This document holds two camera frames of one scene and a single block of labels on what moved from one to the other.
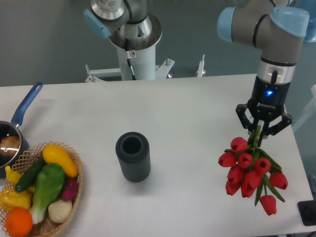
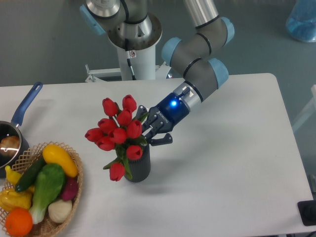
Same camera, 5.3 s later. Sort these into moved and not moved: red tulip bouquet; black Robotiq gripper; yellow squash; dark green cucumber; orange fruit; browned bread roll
Moved: black Robotiq gripper; red tulip bouquet
Not moved: orange fruit; browned bread roll; yellow squash; dark green cucumber
